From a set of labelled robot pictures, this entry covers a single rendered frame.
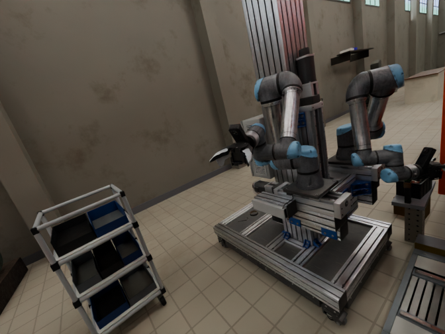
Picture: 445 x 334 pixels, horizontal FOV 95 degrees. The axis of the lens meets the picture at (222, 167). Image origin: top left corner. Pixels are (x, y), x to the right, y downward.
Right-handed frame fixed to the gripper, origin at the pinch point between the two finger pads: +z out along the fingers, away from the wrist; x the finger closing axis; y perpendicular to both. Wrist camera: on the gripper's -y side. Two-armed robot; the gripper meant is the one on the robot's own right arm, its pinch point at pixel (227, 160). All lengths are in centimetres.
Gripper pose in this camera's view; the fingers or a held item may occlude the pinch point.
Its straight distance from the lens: 70.6
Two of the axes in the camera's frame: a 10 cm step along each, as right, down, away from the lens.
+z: -4.3, 5.0, -7.5
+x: -8.8, -0.5, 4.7
